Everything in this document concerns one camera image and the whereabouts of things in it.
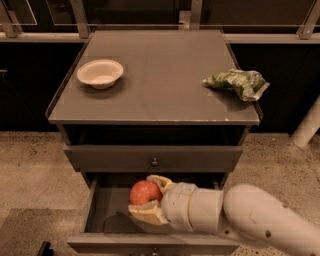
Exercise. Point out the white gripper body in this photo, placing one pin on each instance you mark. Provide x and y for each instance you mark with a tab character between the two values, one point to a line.
175	205

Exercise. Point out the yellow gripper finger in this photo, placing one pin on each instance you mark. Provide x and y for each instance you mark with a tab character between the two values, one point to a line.
149	212
164	183

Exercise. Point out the red apple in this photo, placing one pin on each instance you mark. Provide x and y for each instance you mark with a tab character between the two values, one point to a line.
143	192

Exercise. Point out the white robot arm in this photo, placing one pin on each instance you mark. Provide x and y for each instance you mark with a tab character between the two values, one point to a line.
244	213

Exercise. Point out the brass top drawer knob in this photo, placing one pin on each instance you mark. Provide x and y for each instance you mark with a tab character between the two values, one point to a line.
154	162

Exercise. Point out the brass drawer knob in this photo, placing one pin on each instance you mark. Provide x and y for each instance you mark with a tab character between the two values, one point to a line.
154	162
155	252

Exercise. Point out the brass middle drawer knob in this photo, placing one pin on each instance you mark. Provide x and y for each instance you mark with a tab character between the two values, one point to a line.
155	252

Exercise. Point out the grey open middle drawer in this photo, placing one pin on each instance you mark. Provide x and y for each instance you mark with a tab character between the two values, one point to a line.
109	228

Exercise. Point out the grey drawer cabinet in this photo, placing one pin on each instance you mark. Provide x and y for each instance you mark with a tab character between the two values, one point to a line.
158	101

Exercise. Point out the grey top drawer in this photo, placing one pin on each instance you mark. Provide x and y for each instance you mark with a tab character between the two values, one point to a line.
137	159

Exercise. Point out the black object on floor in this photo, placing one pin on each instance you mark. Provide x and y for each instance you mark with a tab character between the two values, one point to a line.
45	249

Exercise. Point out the white paper bowl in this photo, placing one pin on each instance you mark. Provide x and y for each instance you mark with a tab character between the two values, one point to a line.
100	74

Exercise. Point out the green chip bag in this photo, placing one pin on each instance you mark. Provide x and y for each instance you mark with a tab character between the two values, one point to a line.
248	85

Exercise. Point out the metal window railing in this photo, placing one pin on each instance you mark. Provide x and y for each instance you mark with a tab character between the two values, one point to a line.
240	21

